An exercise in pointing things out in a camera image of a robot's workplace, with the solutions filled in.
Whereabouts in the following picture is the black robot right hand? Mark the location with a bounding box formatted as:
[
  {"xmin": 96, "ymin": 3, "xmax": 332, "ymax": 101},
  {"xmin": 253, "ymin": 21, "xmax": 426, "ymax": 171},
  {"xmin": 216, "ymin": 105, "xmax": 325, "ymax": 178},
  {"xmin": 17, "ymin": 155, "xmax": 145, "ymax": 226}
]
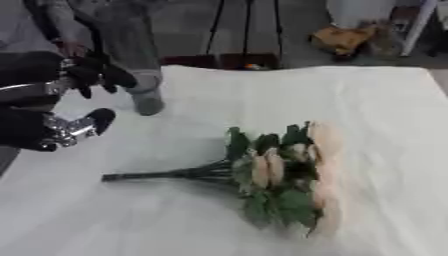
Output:
[{"xmin": 85, "ymin": 107, "xmax": 118, "ymax": 137}]

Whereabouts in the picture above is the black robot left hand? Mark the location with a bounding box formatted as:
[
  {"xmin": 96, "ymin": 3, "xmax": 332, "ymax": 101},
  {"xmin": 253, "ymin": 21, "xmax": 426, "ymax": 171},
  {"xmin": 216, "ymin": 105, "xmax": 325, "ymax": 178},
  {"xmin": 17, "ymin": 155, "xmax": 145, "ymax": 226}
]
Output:
[{"xmin": 61, "ymin": 54, "xmax": 140, "ymax": 100}]

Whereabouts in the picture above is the tall clear glass vase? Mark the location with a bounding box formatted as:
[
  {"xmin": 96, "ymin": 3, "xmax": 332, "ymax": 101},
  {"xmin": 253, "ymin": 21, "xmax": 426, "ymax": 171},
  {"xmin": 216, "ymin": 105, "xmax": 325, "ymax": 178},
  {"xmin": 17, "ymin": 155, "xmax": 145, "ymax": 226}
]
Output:
[{"xmin": 94, "ymin": 0, "xmax": 167, "ymax": 117}]

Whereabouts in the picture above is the person's hand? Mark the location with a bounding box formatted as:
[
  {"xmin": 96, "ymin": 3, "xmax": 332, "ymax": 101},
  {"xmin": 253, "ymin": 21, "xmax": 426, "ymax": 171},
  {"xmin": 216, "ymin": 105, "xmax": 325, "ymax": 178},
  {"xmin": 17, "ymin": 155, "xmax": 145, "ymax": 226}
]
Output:
[{"xmin": 59, "ymin": 39, "xmax": 90, "ymax": 58}]

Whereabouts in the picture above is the person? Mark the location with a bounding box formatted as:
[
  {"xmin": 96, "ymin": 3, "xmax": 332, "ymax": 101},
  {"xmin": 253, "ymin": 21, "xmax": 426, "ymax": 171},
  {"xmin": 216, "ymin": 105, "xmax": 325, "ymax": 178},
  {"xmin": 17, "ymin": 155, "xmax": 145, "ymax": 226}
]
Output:
[{"xmin": 22, "ymin": 0, "xmax": 104, "ymax": 58}]

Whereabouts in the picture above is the dark red box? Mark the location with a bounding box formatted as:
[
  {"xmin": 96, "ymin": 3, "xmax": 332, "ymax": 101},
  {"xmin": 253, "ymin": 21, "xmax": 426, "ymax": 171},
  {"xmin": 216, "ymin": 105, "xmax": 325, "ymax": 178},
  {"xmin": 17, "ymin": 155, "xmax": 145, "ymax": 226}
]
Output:
[{"xmin": 161, "ymin": 52, "xmax": 284, "ymax": 71}]

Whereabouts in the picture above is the black tripod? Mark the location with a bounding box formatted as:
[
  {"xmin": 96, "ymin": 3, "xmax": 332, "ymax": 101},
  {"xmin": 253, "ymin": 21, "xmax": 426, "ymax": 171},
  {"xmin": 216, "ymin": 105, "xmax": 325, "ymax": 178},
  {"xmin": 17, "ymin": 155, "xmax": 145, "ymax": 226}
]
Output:
[{"xmin": 203, "ymin": 0, "xmax": 287, "ymax": 68}]

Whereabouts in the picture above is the pale pink rose bouquet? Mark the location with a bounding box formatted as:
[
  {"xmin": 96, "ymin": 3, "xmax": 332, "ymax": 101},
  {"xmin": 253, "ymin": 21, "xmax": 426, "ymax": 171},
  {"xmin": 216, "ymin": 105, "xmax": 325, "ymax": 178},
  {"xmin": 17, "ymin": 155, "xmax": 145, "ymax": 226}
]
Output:
[{"xmin": 99, "ymin": 120, "xmax": 347, "ymax": 238}]

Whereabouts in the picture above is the white container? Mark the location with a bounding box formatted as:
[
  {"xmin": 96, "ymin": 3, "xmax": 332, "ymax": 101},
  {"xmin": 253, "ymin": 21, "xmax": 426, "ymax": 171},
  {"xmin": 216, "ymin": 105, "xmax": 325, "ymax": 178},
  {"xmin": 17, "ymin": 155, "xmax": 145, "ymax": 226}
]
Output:
[{"xmin": 323, "ymin": 0, "xmax": 399, "ymax": 30}]

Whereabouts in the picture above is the white slanted pole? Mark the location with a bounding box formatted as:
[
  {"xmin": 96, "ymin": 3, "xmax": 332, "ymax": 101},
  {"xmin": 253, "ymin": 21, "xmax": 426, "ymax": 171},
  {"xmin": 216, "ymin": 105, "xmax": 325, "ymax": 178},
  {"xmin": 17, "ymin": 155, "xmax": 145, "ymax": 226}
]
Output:
[{"xmin": 399, "ymin": 0, "xmax": 441, "ymax": 57}]

